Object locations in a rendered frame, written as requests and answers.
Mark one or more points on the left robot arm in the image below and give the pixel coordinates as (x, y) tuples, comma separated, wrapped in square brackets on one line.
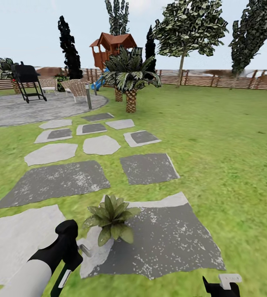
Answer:
[(32, 279)]

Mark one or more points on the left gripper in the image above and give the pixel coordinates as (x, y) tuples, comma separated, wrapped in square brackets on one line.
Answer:
[(73, 259)]

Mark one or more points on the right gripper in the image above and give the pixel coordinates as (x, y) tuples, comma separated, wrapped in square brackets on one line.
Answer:
[(217, 291)]

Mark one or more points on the pot plant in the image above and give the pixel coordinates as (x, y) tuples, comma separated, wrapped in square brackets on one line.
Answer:
[(111, 216)]

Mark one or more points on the insectifuge atomizer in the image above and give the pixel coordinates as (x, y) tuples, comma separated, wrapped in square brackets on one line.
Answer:
[(59, 285)]

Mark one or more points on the charcoal grill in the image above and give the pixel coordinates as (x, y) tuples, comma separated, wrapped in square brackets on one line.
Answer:
[(24, 74)]

